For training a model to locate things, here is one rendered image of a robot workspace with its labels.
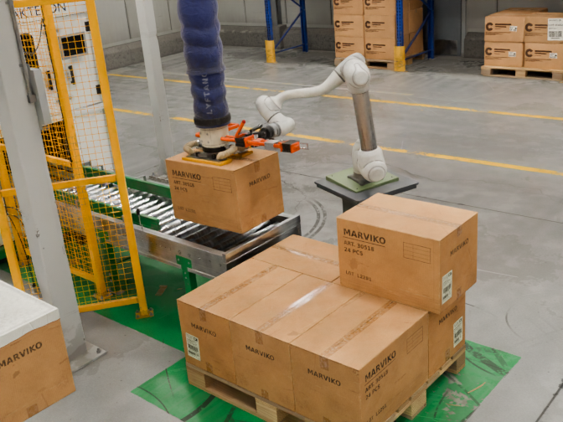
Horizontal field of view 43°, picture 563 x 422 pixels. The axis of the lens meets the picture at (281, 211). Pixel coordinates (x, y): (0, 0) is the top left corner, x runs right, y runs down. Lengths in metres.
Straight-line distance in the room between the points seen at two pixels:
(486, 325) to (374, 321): 1.20
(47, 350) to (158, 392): 1.25
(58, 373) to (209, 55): 2.02
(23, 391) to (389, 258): 1.80
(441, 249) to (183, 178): 1.79
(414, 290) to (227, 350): 1.01
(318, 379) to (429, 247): 0.81
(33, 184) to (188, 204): 0.97
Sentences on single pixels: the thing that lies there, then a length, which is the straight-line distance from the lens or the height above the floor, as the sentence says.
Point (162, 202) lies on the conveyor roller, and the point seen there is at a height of 0.52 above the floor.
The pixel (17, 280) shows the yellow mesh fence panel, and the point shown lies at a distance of 4.93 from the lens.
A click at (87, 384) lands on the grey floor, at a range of 4.45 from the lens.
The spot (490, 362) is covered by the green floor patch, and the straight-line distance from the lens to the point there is 4.31.
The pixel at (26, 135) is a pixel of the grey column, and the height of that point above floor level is 1.43.
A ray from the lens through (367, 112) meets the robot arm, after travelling 4.39.
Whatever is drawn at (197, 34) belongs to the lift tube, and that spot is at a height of 1.83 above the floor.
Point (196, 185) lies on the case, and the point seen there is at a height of 0.93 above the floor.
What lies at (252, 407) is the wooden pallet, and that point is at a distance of 3.97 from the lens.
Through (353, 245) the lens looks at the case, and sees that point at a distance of 3.77.
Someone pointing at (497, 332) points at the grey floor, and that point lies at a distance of 4.58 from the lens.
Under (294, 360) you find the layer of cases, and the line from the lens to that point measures 3.50.
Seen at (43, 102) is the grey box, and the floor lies 1.59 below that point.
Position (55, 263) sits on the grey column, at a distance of 4.40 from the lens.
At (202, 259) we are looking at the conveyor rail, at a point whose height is 0.53.
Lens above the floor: 2.39
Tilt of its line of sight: 22 degrees down
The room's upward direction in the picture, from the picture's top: 5 degrees counter-clockwise
